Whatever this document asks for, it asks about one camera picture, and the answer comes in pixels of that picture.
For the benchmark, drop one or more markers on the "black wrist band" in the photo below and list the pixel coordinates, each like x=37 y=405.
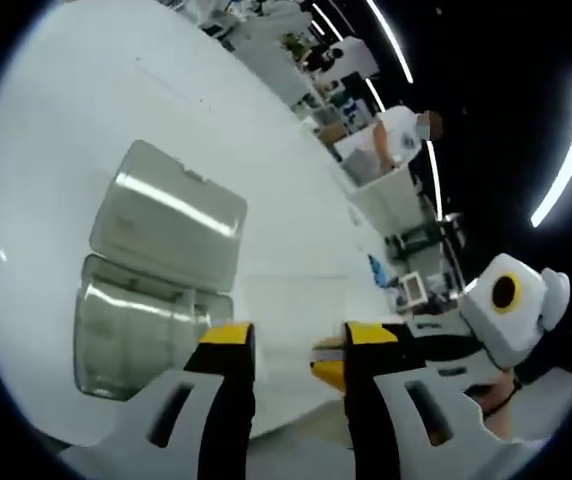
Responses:
x=503 y=402

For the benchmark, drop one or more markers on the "person's white shirt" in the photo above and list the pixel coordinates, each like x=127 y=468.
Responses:
x=536 y=460

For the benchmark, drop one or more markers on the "clear grey guide fixture box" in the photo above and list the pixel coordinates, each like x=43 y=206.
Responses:
x=166 y=215

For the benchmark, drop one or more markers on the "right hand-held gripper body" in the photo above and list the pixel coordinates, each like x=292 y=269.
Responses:
x=496 y=330

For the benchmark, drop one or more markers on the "blue packet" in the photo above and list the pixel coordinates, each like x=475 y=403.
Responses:
x=381 y=272

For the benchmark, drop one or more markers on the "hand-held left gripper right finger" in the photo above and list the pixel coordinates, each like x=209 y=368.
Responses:
x=466 y=450

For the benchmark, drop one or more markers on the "grey partition screen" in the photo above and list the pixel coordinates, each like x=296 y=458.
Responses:
x=381 y=200

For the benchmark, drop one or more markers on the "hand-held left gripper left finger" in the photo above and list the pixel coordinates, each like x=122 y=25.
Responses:
x=131 y=450

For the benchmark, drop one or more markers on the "potted plant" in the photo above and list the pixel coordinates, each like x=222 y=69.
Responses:
x=296 y=45

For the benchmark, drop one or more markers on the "white framed screen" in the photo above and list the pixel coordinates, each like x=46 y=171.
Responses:
x=412 y=290

